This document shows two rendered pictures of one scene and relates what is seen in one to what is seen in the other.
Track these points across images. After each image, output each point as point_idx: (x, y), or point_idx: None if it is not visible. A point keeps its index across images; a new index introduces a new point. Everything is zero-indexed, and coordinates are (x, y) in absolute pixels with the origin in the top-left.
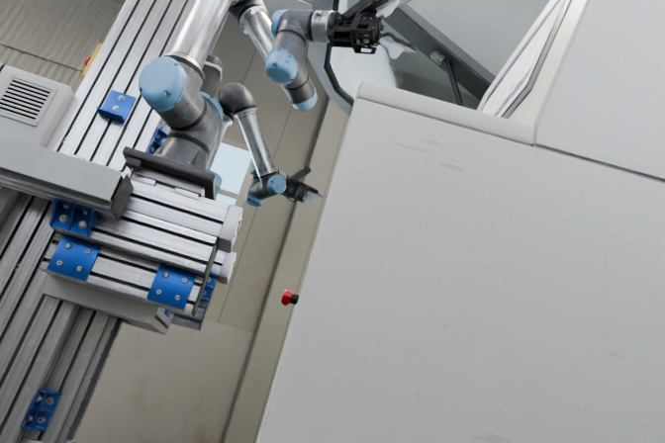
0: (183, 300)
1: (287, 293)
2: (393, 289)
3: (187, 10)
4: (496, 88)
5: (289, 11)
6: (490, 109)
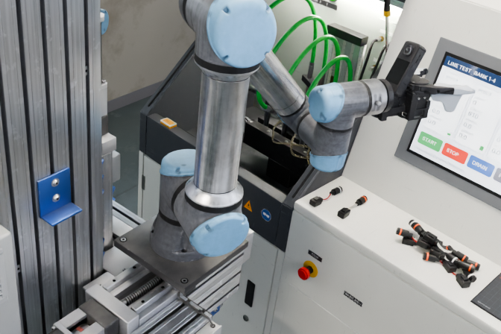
0: (218, 306)
1: (308, 275)
2: None
3: None
4: (466, 71)
5: (345, 104)
6: (471, 123)
